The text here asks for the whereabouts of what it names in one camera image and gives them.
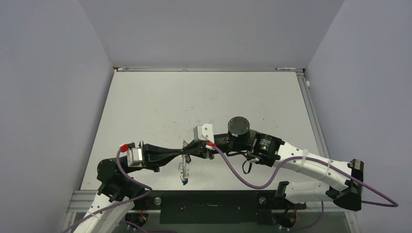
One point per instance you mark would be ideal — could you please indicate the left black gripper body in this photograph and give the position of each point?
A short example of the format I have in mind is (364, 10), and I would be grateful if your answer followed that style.
(145, 162)

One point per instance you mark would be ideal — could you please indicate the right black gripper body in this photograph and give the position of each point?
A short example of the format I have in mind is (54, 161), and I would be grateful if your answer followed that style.
(223, 142)

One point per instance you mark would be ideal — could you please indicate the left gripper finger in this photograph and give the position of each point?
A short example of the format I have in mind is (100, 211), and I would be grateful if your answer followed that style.
(157, 161)
(156, 150)

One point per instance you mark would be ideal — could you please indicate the key with blue tag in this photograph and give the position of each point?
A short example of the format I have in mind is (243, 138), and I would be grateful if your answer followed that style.
(184, 182)

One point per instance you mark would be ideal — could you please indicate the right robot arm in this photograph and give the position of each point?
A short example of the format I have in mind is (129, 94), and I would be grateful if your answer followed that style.
(335, 181)

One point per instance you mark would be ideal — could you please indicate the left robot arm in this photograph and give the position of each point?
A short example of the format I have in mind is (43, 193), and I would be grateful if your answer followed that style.
(119, 192)

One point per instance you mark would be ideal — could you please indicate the red white marker pen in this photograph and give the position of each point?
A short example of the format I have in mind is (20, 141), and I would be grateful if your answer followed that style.
(285, 69)

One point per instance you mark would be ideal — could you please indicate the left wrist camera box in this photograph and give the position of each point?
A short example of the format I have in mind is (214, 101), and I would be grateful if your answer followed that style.
(134, 154)

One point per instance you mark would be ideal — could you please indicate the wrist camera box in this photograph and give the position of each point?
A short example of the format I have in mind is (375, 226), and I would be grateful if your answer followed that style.
(134, 154)
(205, 133)

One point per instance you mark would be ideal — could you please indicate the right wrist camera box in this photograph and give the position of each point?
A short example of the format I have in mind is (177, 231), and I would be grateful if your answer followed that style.
(205, 133)

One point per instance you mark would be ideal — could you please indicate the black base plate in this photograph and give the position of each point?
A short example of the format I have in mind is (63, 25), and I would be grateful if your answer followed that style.
(213, 216)

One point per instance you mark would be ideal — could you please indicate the aluminium frame rail front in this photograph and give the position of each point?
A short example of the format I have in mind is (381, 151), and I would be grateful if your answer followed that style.
(189, 200)

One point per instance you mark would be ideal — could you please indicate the aluminium frame rail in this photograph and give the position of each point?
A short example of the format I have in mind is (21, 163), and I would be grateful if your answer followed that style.
(163, 69)
(314, 121)
(189, 200)

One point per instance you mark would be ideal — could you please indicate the aluminium frame rail back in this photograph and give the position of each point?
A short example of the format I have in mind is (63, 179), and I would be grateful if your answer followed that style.
(163, 69)

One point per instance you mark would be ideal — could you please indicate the aluminium frame rail right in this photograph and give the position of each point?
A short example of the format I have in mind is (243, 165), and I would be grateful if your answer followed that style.
(314, 121)

